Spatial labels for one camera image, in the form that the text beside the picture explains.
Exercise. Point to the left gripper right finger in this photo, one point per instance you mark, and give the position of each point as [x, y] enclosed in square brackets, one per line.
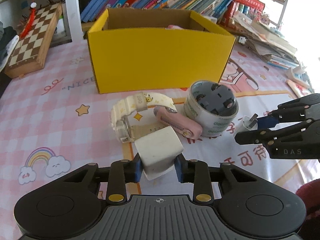
[227, 176]

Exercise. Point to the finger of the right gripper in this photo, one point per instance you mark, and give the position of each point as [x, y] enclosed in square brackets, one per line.
[298, 110]
[302, 134]

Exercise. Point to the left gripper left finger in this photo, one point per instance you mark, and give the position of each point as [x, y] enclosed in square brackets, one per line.
[89, 177]

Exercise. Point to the small white plug adapter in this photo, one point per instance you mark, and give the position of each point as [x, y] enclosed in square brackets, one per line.
[248, 123]

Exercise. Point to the white patterned wristwatch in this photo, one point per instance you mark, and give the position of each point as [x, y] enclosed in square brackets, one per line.
[134, 104]

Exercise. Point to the large white charger block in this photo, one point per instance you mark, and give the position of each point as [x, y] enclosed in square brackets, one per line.
[158, 151]

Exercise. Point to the pink rectangular stapler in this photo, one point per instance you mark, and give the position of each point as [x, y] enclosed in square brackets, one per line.
[180, 123]

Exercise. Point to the clear packing tape roll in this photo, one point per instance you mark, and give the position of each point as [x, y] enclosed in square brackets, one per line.
[212, 125]

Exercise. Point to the grey toy car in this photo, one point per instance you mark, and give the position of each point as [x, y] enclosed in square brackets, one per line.
[216, 99]

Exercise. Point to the messy paper pile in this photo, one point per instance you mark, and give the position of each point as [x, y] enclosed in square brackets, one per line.
[270, 47]

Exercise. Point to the pink checkered tablecloth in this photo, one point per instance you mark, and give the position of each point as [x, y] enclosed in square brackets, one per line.
[54, 121]

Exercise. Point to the yellow cardboard box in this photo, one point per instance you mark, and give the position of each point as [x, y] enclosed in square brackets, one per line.
[132, 49]

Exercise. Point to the red dictionary book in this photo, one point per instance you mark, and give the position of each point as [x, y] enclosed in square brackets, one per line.
[250, 8]

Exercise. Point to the pink plush pig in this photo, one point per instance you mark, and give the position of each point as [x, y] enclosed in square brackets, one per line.
[175, 27]

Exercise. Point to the wooden chessboard box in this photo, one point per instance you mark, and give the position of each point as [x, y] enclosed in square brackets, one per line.
[30, 53]

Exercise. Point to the pile of clothes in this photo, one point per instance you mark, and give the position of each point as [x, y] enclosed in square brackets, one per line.
[9, 40]

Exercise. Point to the red tassel ornament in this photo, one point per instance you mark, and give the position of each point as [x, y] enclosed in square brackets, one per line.
[30, 21]

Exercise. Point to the white bookshelf frame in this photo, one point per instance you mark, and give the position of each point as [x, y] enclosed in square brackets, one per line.
[74, 22]

